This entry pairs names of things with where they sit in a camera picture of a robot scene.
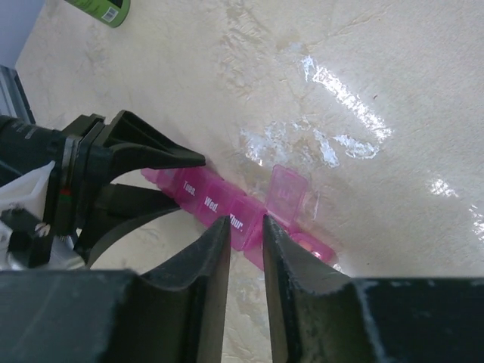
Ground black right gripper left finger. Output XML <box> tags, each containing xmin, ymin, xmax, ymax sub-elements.
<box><xmin>1</xmin><ymin>217</ymin><xmax>231</xmax><ymax>362</ymax></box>

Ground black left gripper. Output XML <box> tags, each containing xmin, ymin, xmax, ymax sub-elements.
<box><xmin>43</xmin><ymin>110</ymin><xmax>206</xmax><ymax>268</ymax></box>

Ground aluminium frame rail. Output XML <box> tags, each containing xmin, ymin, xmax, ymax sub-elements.
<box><xmin>0</xmin><ymin>66</ymin><xmax>36</xmax><ymax>124</ymax></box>

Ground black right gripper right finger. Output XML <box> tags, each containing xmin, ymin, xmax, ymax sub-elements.
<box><xmin>262</xmin><ymin>216</ymin><xmax>483</xmax><ymax>362</ymax></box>

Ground green pill bottle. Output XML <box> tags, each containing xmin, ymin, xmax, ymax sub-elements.
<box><xmin>67</xmin><ymin>0</ymin><xmax>131</xmax><ymax>28</ymax></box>

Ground pink weekly pill organizer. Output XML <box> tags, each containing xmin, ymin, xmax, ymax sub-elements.
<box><xmin>141</xmin><ymin>165</ymin><xmax>335</xmax><ymax>270</ymax></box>

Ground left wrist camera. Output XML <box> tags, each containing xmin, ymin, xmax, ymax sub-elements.
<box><xmin>1</xmin><ymin>161</ymin><xmax>86</xmax><ymax>271</ymax></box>

